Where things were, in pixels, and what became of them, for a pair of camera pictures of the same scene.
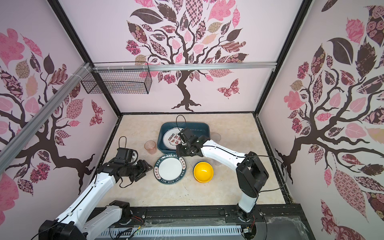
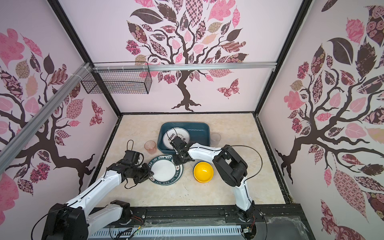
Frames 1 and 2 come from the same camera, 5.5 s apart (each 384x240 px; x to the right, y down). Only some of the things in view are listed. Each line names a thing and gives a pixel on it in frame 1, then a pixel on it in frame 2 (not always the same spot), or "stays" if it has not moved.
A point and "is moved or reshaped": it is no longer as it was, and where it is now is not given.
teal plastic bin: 199,128 stays
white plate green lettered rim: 170,169 is moved or reshaped
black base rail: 278,222 stays
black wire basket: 119,78 stays
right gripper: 179,149 → 174,158
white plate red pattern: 171,137 stays
